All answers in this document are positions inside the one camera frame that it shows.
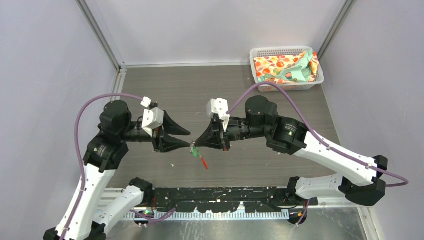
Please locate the green key tag key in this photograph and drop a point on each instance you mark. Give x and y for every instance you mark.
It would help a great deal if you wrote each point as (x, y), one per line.
(195, 151)

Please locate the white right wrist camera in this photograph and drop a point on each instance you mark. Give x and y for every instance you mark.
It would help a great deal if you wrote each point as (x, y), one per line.
(219, 107)

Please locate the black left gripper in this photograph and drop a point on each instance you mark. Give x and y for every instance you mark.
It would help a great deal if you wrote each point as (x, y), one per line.
(164, 142)

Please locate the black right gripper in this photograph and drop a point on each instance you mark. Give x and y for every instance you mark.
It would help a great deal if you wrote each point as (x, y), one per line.
(214, 136)

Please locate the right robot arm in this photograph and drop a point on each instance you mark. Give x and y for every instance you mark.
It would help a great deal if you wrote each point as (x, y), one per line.
(361, 184)

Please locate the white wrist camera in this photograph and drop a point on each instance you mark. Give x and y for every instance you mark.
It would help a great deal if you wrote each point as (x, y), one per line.
(219, 107)
(153, 117)

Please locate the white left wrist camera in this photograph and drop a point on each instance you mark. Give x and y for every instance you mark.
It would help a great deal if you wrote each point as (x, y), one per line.
(153, 117)

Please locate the white plastic basket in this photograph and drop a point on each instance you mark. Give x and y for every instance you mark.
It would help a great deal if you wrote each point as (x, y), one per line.
(257, 52)

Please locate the colourful patterned cloth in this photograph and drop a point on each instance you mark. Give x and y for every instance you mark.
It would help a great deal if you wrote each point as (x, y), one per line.
(285, 68)

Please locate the red key tag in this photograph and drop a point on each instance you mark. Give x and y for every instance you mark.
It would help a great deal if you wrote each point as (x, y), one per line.
(204, 163)

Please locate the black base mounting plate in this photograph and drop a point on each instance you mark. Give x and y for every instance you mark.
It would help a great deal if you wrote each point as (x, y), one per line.
(268, 199)

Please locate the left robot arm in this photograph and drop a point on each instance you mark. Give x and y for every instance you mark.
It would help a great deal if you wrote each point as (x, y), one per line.
(104, 153)

